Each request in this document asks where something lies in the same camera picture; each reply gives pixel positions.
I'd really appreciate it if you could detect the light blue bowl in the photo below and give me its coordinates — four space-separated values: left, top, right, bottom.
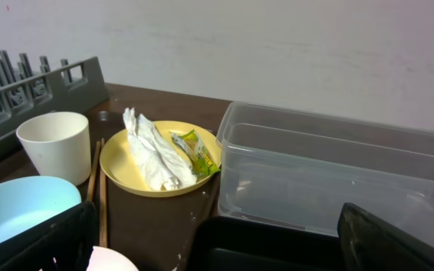
0 176 81 243

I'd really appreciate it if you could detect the yellow plastic plate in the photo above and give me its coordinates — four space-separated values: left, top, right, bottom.
99 120 222 197

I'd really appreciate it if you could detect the green snack wrapper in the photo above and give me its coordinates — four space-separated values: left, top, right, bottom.
171 129 220 177

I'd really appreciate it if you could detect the white plastic cup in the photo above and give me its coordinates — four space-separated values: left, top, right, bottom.
16 111 91 186

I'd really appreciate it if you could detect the pink white bowl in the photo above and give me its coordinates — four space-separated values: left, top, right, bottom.
87 246 139 271

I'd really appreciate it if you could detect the grey plastic dish rack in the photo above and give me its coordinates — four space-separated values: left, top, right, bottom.
0 50 109 160

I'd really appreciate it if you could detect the wooden chopstick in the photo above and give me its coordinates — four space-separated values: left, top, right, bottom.
99 137 109 248
86 141 102 202

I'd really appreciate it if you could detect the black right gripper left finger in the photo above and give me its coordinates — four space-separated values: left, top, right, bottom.
0 201 97 270

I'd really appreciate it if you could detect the white paper napkin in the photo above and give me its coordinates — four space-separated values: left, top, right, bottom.
123 108 197 191

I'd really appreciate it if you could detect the dark brown serving tray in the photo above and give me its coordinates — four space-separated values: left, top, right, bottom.
86 109 224 270

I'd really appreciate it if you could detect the clear plastic waste bin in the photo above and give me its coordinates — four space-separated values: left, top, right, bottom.
217 102 434 247

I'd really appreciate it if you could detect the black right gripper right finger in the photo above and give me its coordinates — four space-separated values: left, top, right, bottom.
338 202 434 271

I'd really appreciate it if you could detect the black waste tray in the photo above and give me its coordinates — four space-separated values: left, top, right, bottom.
186 217 346 271

